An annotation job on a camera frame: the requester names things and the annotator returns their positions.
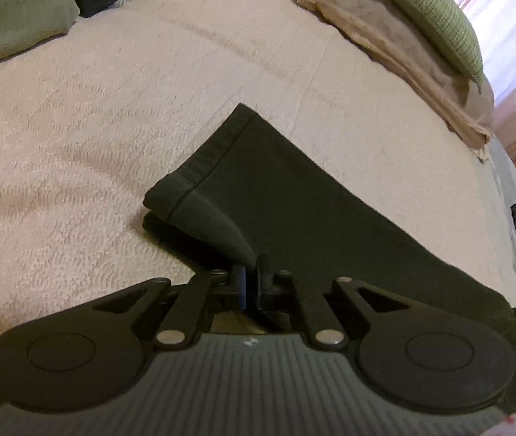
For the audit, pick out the green checked pillow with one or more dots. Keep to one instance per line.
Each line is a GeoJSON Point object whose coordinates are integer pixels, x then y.
{"type": "Point", "coordinates": [435, 13]}

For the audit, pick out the black pants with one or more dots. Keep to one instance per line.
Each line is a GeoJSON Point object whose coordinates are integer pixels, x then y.
{"type": "Point", "coordinates": [308, 200]}

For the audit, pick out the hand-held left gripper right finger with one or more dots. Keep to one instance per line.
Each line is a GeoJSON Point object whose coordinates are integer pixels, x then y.
{"type": "Point", "coordinates": [263, 286]}

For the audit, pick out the beige pillow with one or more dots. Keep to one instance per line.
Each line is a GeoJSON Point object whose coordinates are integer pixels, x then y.
{"type": "Point", "coordinates": [376, 22]}

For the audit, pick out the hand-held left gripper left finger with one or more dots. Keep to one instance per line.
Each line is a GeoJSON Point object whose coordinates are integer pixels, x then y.
{"type": "Point", "coordinates": [239, 288]}

